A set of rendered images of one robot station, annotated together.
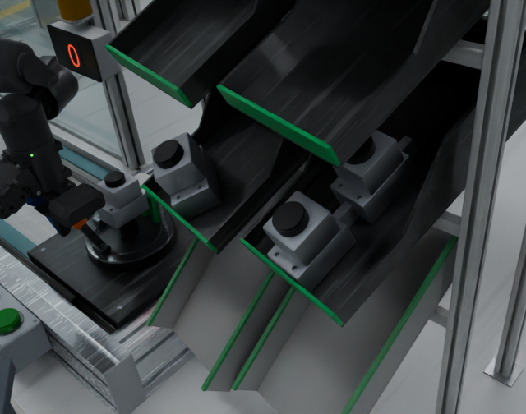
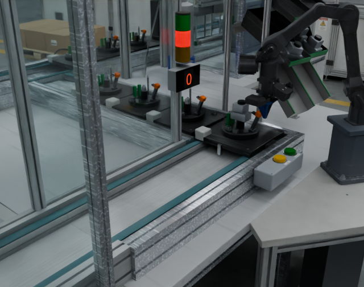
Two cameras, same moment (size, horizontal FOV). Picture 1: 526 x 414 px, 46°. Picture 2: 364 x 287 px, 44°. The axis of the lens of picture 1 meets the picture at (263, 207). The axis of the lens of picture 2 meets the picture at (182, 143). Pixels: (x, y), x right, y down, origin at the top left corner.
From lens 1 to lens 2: 2.05 m
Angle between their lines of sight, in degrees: 79
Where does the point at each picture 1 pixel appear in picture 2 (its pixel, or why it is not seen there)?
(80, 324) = (285, 139)
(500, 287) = (230, 106)
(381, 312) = (298, 70)
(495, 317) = not seen: hidden behind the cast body
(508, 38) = not seen: outside the picture
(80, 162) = (164, 158)
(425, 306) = not seen: hidden behind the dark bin
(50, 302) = (276, 146)
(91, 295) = (272, 136)
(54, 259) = (253, 146)
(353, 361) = (306, 82)
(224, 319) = (292, 100)
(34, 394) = (298, 175)
